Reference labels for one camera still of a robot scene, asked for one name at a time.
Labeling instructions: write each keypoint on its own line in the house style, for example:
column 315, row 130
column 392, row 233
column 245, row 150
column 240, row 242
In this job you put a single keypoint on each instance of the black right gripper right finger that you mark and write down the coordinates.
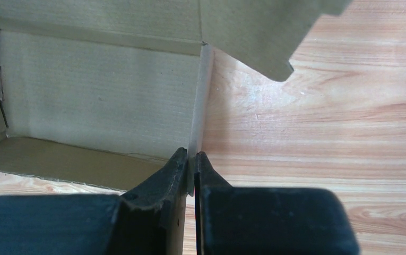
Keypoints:
column 241, row 220

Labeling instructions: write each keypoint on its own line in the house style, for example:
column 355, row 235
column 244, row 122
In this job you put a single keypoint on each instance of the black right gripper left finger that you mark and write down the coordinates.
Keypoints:
column 148, row 219

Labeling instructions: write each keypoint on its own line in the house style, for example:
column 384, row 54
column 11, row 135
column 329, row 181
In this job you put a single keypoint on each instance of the cardboard box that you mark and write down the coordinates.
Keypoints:
column 103, row 92

